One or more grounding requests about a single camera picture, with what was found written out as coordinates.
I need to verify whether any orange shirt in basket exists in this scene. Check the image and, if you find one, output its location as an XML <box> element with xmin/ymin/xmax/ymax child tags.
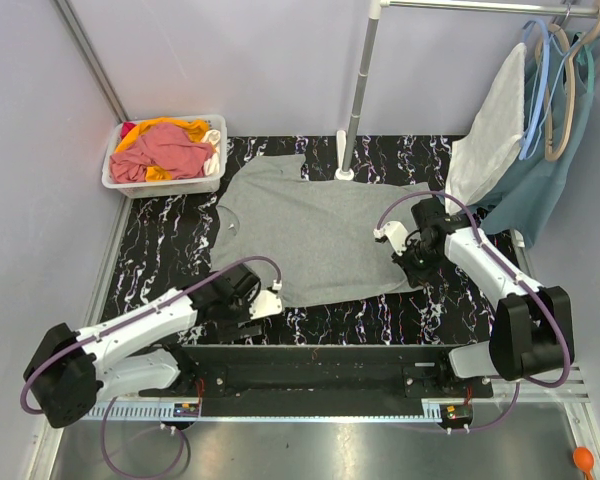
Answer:
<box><xmin>114</xmin><ymin>116</ymin><xmax>210</xmax><ymax>182</ymax></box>

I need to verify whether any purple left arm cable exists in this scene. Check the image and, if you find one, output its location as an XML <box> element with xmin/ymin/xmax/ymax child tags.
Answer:
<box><xmin>19</xmin><ymin>255</ymin><xmax>284</xmax><ymax>480</ymax></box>

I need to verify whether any white garment in basket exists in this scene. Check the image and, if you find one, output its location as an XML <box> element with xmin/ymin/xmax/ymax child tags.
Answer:
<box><xmin>202</xmin><ymin>129</ymin><xmax>222</xmax><ymax>176</ymax></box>

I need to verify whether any beige plastic hanger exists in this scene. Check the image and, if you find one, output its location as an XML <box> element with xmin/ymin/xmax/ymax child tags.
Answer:
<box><xmin>544</xmin><ymin>1</ymin><xmax>600</xmax><ymax>162</ymax></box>

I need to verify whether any pink shirt in basket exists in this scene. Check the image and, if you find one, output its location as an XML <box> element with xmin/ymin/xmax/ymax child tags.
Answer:
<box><xmin>109</xmin><ymin>122</ymin><xmax>217</xmax><ymax>184</ymax></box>

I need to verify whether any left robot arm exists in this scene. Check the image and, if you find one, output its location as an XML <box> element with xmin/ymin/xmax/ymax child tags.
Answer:
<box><xmin>21</xmin><ymin>264</ymin><xmax>268</xmax><ymax>429</ymax></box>

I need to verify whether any teal hanging garment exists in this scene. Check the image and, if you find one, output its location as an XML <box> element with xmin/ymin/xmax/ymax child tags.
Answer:
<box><xmin>467</xmin><ymin>30</ymin><xmax>597</xmax><ymax>250</ymax></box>

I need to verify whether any grey t shirt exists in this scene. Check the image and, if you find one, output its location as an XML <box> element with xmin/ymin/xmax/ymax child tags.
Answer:
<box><xmin>210</xmin><ymin>155</ymin><xmax>428</xmax><ymax>307</ymax></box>

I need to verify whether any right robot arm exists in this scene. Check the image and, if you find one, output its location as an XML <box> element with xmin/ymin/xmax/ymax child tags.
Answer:
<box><xmin>374</xmin><ymin>191</ymin><xmax>575</xmax><ymax>389</ymax></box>

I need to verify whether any white hanging cloth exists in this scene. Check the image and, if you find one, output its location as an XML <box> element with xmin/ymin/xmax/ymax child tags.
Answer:
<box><xmin>445</xmin><ymin>43</ymin><xmax>527</xmax><ymax>214</ymax></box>

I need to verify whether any metal clothes rack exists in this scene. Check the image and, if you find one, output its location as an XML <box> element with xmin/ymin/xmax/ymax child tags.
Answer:
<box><xmin>335</xmin><ymin>0</ymin><xmax>600</xmax><ymax>181</ymax></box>

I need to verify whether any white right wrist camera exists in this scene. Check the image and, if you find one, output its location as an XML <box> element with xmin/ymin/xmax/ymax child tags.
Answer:
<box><xmin>373</xmin><ymin>221</ymin><xmax>409</xmax><ymax>256</ymax></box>

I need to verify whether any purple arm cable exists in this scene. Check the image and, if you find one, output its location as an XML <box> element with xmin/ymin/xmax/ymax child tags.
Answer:
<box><xmin>374</xmin><ymin>190</ymin><xmax>571</xmax><ymax>435</ymax></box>
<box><xmin>19</xmin><ymin>255</ymin><xmax>284</xmax><ymax>480</ymax></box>

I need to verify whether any white laundry basket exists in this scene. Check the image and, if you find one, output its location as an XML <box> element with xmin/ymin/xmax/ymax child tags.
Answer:
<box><xmin>101</xmin><ymin>114</ymin><xmax>228</xmax><ymax>199</ymax></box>

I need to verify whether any magenta garment in basket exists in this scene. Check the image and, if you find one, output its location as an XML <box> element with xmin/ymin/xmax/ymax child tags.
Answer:
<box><xmin>119</xmin><ymin>122</ymin><xmax>136</xmax><ymax>140</ymax></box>

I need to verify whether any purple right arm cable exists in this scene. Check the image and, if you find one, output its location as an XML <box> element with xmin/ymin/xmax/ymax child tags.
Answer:
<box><xmin>374</xmin><ymin>190</ymin><xmax>571</xmax><ymax>435</ymax></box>

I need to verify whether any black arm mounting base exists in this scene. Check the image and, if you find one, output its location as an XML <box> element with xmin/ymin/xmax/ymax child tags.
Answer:
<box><xmin>140</xmin><ymin>345</ymin><xmax>493</xmax><ymax>421</ymax></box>

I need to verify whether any teal plastic hanger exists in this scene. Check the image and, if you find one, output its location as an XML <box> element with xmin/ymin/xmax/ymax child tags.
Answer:
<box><xmin>574</xmin><ymin>45</ymin><xmax>595</xmax><ymax>95</ymax></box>

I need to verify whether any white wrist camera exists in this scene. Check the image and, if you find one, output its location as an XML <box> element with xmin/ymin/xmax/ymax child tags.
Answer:
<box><xmin>249</xmin><ymin>281</ymin><xmax>283</xmax><ymax>320</ymax></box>
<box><xmin>373</xmin><ymin>221</ymin><xmax>409</xmax><ymax>256</ymax></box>

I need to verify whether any blue plastic hanger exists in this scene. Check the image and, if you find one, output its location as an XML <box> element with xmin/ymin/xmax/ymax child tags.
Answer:
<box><xmin>519</xmin><ymin>19</ymin><xmax>566</xmax><ymax>160</ymax></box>

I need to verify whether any orange ball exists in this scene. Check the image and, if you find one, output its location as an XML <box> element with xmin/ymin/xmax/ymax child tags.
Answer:
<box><xmin>572</xmin><ymin>447</ymin><xmax>595</xmax><ymax>480</ymax></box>

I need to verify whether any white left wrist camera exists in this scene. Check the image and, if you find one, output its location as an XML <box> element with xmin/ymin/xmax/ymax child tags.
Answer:
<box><xmin>249</xmin><ymin>281</ymin><xmax>283</xmax><ymax>320</ymax></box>

